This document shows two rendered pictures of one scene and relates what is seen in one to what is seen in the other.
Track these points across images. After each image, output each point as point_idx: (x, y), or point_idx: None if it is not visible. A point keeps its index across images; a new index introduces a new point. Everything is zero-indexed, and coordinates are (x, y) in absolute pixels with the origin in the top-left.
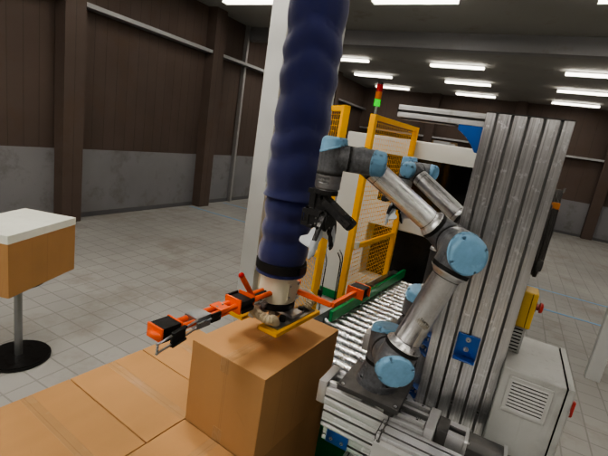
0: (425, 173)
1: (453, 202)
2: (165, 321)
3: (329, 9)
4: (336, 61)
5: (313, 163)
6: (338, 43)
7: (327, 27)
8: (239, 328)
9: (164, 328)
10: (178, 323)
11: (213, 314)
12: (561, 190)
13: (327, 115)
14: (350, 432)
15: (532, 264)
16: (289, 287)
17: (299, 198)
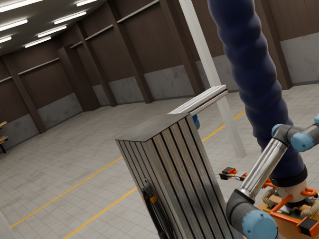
0: (270, 141)
1: (245, 177)
2: (228, 169)
3: (213, 20)
4: (230, 47)
5: (248, 112)
6: (225, 36)
7: (218, 30)
8: (306, 205)
9: (222, 170)
10: (227, 172)
11: (239, 177)
12: (143, 188)
13: (240, 82)
14: None
15: (154, 225)
16: (276, 188)
17: (252, 133)
